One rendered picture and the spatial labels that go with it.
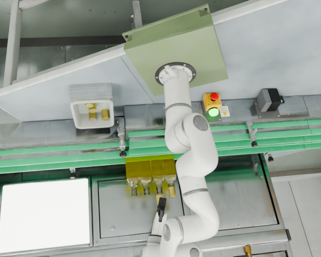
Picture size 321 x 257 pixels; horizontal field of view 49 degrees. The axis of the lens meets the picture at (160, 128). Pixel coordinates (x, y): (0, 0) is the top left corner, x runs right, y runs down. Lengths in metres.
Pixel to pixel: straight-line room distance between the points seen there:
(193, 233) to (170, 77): 0.55
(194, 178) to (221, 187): 0.76
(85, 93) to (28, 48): 0.91
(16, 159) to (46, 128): 0.19
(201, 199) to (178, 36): 0.53
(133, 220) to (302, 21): 1.12
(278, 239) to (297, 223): 3.49
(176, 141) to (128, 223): 0.68
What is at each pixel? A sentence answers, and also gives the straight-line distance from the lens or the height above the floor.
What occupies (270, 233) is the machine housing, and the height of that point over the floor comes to 1.35.
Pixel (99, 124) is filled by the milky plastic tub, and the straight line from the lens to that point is 1.63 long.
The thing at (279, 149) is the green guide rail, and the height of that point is 0.95.
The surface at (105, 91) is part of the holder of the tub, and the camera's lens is 1.47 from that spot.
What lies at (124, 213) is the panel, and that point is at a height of 1.18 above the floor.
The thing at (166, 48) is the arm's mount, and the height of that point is 0.84.
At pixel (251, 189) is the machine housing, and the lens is 1.91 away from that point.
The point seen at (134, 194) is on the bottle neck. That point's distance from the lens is 1.60.
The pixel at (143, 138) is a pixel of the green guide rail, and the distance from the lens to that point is 1.58.
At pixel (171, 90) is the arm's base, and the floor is 0.94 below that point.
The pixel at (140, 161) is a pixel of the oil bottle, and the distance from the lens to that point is 1.65.
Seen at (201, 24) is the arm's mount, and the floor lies 0.83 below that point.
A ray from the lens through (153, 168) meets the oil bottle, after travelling 1.64.
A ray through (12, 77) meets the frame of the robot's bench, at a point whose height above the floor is 0.63.
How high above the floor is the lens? 1.63
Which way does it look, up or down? 28 degrees down
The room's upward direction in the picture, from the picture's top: 172 degrees clockwise
